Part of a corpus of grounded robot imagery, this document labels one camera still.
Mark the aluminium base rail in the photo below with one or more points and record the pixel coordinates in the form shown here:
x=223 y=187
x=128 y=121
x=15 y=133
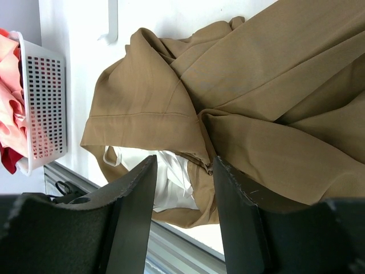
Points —
x=170 y=249

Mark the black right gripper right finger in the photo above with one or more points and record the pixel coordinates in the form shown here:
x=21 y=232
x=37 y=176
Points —
x=264 y=232

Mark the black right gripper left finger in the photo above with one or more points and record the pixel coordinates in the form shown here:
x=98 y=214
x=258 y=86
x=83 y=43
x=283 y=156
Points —
x=105 y=231

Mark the white clothes rack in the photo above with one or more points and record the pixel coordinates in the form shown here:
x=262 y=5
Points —
x=112 y=35

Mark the pink folded garment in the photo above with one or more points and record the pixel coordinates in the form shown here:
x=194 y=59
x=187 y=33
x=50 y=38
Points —
x=13 y=115

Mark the tan brown skirt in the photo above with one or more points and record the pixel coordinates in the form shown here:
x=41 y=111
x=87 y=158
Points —
x=279 y=96

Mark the red folded garment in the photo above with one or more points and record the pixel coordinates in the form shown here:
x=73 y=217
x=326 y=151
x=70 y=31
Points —
x=9 y=158

